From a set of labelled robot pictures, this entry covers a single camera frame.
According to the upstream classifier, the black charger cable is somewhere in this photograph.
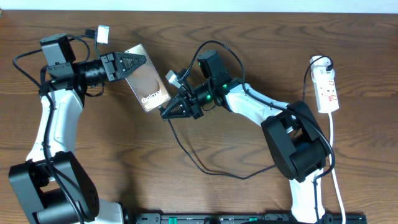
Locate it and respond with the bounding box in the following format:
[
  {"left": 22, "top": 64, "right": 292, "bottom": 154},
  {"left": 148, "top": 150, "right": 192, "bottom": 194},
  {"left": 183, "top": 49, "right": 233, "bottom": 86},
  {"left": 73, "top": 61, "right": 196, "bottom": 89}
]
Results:
[{"left": 158, "top": 55, "right": 335, "bottom": 180}]

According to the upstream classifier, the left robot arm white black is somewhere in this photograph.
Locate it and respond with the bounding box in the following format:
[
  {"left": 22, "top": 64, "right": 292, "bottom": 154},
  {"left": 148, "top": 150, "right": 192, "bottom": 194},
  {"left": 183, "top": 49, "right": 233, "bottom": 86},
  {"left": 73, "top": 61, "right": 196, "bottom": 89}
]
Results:
[{"left": 9, "top": 34, "right": 147, "bottom": 223}]

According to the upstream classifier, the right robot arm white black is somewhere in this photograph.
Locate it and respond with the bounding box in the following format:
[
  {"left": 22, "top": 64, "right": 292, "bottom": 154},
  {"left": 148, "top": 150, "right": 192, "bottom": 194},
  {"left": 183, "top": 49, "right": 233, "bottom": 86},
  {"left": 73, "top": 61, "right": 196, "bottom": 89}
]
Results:
[{"left": 160, "top": 50, "right": 335, "bottom": 223}]

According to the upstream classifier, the white power strip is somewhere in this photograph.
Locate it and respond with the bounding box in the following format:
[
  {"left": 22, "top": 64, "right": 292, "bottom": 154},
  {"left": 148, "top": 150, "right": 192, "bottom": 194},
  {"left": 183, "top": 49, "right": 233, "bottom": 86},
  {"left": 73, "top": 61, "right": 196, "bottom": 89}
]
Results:
[{"left": 310, "top": 55, "right": 340, "bottom": 114}]

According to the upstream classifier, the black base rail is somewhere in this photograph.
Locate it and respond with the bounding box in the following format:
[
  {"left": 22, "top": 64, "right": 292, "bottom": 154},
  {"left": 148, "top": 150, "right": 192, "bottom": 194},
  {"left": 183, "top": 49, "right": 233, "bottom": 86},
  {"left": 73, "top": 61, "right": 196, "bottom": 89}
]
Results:
[{"left": 134, "top": 213, "right": 368, "bottom": 224}]

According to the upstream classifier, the white power strip cord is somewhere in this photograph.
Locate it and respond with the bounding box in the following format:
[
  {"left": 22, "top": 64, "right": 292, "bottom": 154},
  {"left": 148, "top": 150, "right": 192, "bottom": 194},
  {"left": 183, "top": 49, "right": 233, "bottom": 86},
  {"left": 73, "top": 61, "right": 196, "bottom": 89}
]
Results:
[{"left": 328, "top": 112, "right": 347, "bottom": 224}]

